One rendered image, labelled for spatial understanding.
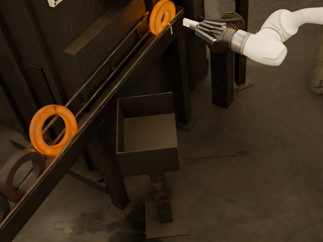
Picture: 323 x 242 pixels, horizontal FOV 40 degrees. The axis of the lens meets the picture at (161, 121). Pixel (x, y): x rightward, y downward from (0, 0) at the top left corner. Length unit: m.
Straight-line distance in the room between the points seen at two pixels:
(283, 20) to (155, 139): 0.69
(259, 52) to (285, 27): 0.16
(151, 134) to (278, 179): 0.83
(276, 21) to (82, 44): 0.76
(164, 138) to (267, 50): 0.52
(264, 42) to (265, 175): 0.77
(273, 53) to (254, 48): 0.08
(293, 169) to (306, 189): 0.13
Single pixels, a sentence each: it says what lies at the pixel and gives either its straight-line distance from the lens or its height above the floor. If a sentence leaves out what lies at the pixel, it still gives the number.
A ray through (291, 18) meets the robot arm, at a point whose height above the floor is 0.80.
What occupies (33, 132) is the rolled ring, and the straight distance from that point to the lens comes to 1.61.
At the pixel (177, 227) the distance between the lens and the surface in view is 2.13.
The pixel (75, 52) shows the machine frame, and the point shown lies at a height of 0.87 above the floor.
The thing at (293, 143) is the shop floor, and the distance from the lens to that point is 2.43.
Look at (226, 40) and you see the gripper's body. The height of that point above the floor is 0.74.
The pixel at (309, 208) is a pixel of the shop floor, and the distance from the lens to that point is 2.22.
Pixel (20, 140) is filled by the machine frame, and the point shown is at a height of 0.07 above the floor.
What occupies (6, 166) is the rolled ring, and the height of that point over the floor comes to 0.78.
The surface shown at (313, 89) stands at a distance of 2.69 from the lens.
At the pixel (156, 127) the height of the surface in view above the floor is 0.60.
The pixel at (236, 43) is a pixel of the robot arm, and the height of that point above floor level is 0.74.
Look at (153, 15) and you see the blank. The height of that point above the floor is 0.79.
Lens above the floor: 1.88
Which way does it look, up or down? 48 degrees down
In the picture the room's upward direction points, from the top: 9 degrees counter-clockwise
